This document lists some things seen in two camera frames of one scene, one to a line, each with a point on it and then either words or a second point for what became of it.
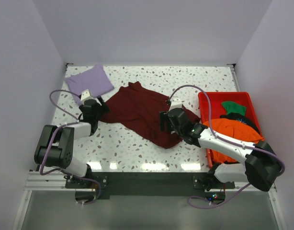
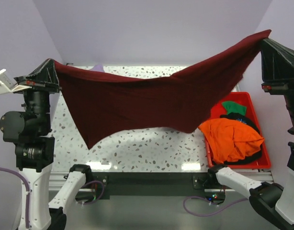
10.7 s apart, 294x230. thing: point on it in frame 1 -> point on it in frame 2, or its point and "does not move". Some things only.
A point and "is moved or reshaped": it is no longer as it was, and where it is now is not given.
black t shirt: [242, 118] does not move
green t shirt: [233, 107] does not move
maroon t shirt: [138, 111] is moved or reshaped
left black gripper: [103, 109] -> [45, 75]
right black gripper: [163, 118] -> [280, 66]
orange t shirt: [233, 129] does not move
